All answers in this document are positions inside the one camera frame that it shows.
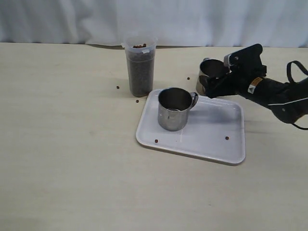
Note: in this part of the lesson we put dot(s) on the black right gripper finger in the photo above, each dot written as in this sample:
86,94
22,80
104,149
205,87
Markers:
213,81
219,91

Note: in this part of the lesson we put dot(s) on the white backdrop curtain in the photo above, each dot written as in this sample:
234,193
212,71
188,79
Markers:
273,23

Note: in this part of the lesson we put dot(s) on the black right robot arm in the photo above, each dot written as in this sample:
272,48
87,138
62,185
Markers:
288,101

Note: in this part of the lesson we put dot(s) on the white plastic tray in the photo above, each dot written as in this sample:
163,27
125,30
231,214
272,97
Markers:
209,122

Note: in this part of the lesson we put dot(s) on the steel mug with kibble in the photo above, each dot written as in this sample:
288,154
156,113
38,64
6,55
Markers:
174,105

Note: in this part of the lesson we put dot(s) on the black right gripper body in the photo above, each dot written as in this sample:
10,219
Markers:
246,74

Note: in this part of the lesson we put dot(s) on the clear plastic tall container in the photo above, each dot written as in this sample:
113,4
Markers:
140,54

